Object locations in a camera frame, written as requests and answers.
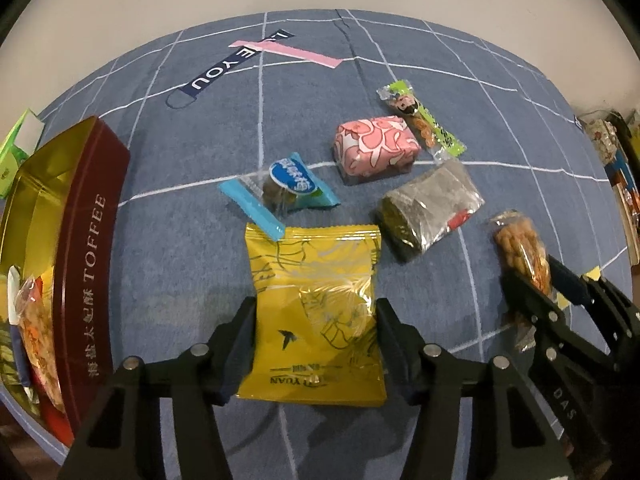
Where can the blue candy packet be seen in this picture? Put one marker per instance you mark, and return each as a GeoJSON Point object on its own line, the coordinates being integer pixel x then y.
{"type": "Point", "coordinates": [295, 185]}

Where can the green and white carton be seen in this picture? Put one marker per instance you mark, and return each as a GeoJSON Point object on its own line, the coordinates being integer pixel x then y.
{"type": "Point", "coordinates": [10, 160]}

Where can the blue checked tablecloth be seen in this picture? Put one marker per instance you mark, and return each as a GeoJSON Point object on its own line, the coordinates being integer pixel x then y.
{"type": "Point", "coordinates": [200, 135]}

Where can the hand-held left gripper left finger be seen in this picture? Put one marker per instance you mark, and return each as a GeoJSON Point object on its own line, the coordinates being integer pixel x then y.
{"type": "Point", "coordinates": [240, 345]}

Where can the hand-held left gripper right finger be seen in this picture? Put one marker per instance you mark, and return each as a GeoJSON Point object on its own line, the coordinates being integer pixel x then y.
{"type": "Point", "coordinates": [395, 345]}

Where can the red snack packet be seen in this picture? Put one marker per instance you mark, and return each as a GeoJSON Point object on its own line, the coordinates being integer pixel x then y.
{"type": "Point", "coordinates": [51, 412]}

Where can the dark red toffee tin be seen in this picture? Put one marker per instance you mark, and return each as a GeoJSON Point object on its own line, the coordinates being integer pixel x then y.
{"type": "Point", "coordinates": [95, 260]}

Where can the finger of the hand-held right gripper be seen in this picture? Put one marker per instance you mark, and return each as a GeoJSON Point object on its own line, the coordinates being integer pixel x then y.
{"type": "Point", "coordinates": [570, 282]}
{"type": "Point", "coordinates": [530, 300]}

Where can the white snack packet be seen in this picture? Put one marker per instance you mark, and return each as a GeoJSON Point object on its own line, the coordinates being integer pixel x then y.
{"type": "Point", "coordinates": [14, 300]}

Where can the green cartoon candy packet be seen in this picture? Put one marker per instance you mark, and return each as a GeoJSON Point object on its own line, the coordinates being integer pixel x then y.
{"type": "Point", "coordinates": [425, 120]}

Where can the clear seaweed roll packet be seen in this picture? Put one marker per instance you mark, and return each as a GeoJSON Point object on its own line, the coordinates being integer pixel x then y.
{"type": "Point", "coordinates": [430, 205]}

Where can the clear bag of fried nuts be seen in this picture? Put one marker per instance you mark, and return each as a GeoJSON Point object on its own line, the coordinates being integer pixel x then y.
{"type": "Point", "coordinates": [520, 250]}

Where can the pink patterned snack packet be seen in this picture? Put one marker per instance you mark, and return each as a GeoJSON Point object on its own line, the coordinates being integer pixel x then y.
{"type": "Point", "coordinates": [375, 145]}

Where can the small clear orange snack packet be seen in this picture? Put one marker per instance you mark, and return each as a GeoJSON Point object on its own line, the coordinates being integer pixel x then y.
{"type": "Point", "coordinates": [37, 330]}

